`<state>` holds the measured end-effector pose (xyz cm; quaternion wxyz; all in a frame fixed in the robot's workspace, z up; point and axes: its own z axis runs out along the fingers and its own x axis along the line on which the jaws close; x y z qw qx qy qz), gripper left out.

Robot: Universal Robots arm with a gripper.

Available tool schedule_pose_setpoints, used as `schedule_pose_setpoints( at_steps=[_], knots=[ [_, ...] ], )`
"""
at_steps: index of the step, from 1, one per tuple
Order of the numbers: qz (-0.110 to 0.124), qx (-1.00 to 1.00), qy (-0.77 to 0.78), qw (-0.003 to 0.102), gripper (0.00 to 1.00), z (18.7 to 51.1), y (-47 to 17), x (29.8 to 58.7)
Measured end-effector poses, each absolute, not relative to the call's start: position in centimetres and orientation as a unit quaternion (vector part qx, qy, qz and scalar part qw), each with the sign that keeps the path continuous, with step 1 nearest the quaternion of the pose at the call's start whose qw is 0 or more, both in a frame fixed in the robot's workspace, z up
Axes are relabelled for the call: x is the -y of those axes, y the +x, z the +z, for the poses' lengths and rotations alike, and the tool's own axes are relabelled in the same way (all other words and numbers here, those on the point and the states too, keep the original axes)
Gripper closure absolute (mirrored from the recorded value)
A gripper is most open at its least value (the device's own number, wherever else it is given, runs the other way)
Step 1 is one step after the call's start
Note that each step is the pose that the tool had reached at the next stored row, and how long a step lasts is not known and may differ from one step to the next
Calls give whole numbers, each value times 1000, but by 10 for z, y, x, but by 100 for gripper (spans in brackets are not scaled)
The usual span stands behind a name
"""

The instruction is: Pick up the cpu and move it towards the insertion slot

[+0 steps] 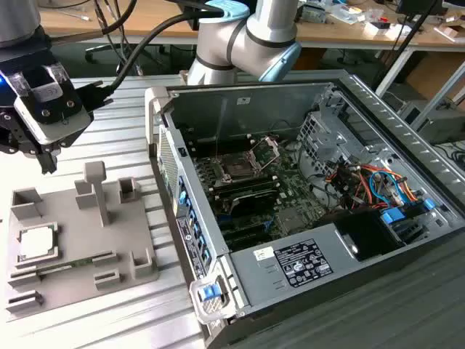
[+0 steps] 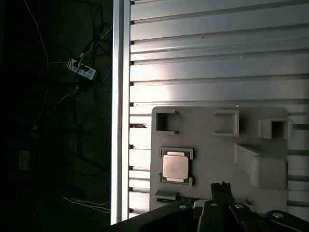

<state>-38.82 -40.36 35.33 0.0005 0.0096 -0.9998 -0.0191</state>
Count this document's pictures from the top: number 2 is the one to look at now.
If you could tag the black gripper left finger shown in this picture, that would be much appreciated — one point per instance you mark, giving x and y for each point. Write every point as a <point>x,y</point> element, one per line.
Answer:
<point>207,217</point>

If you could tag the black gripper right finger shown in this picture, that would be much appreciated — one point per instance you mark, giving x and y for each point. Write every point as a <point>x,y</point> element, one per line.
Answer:
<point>237,212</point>

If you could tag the silver green CPU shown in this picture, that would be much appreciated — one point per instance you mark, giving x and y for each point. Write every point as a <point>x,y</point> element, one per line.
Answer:
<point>175,166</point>

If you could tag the grey plastic parts rack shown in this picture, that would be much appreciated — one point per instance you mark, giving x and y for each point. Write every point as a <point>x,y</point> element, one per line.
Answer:
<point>217,159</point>

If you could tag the white power strip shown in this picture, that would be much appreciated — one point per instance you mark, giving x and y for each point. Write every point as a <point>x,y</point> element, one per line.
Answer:
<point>83,70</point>

